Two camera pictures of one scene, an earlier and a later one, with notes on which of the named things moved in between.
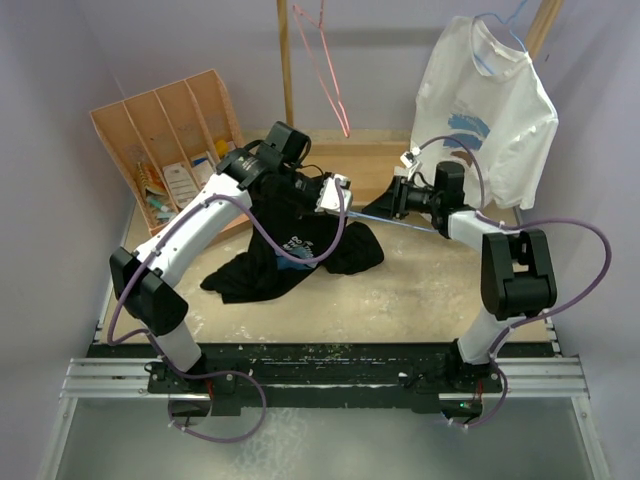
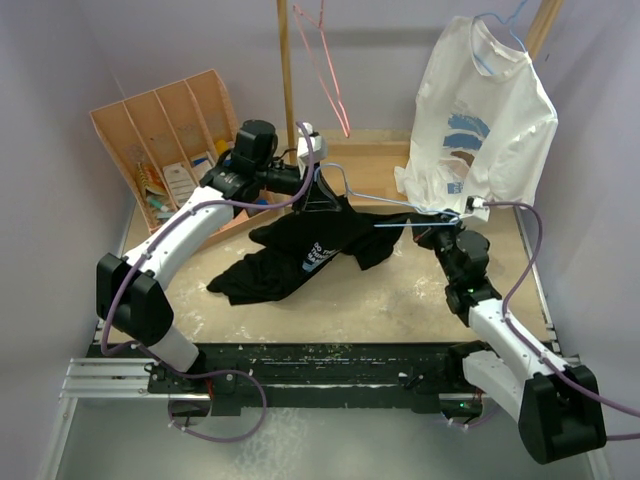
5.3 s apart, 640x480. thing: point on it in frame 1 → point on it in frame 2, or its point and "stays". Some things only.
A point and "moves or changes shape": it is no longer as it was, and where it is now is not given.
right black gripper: (394, 202) → (423, 234)
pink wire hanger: (318, 24) stays
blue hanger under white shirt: (511, 31) stays
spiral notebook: (151, 179) stays
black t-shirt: (296, 230) moves or changes shape
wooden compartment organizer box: (164, 142) stays
